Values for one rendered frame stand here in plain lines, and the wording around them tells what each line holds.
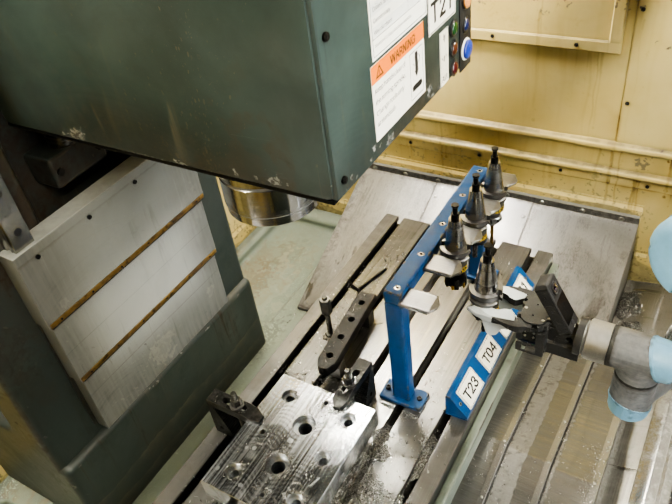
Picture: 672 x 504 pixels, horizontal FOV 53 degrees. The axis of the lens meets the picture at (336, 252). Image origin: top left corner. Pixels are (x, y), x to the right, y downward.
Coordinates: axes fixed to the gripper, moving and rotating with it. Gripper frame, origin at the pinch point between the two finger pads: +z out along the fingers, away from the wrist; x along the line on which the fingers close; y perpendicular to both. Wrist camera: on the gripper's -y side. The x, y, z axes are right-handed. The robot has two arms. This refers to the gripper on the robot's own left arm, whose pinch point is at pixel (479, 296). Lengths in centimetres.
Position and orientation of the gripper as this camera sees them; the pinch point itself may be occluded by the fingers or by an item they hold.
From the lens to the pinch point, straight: 132.7
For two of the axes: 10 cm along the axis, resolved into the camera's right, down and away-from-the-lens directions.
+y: 1.0, 7.7, 6.3
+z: -8.6, -2.6, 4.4
